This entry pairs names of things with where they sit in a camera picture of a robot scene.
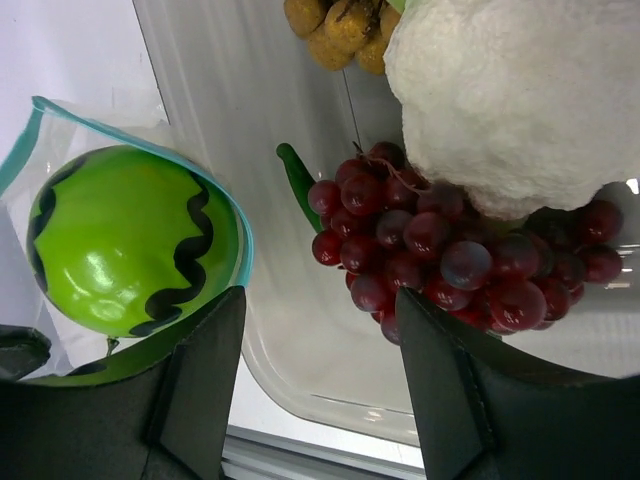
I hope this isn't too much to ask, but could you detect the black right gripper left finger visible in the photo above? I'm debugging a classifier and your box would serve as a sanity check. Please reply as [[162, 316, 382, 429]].
[[147, 287, 246, 479]]

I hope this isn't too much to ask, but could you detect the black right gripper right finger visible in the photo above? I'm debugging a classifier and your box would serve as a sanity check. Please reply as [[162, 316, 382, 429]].
[[396, 288, 495, 479]]

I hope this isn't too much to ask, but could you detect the green toy watermelon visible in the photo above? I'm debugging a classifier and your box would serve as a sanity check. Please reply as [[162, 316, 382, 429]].
[[26, 145, 251, 338]]

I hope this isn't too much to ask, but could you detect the clear zip bag blue zipper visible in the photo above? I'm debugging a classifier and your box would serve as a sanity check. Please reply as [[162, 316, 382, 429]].
[[1, 96, 254, 385]]

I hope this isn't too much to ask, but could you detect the clear plastic food bin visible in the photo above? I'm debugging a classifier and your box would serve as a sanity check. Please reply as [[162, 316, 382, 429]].
[[132, 0, 640, 449]]

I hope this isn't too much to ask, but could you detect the red grape bunch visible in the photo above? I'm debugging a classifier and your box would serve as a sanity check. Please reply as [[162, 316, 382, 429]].
[[308, 142, 624, 343]]

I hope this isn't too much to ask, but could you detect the white cauliflower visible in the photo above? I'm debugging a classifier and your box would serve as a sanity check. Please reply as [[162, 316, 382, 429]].
[[384, 1, 639, 220]]

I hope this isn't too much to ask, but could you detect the brown longan cluster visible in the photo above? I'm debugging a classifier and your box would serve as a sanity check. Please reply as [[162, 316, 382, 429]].
[[283, 0, 405, 76]]

